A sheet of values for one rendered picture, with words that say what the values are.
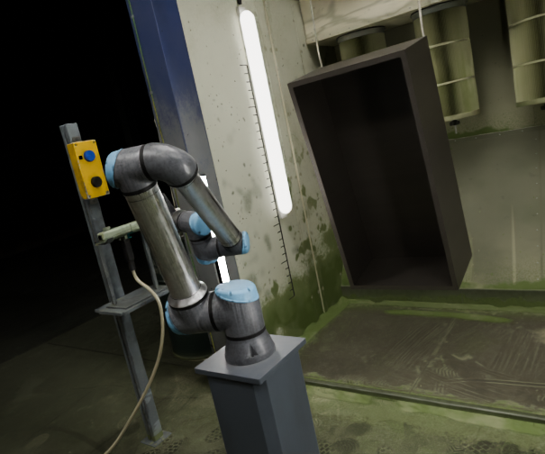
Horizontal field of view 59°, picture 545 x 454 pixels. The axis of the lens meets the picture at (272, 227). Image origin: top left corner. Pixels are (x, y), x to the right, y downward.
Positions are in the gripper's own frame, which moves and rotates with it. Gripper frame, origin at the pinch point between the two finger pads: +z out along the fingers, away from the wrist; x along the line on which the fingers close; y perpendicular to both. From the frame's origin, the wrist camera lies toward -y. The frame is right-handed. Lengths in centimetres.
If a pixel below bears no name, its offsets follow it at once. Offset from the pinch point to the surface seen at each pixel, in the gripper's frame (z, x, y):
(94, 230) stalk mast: 30.1, -15.1, 5.6
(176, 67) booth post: 27, 57, -52
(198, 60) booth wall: 30, 75, -51
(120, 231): 11.2, -11.7, 5.3
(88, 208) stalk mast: 30.9, -13.0, -4.6
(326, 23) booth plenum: 34, 198, -47
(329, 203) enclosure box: -27, 88, 35
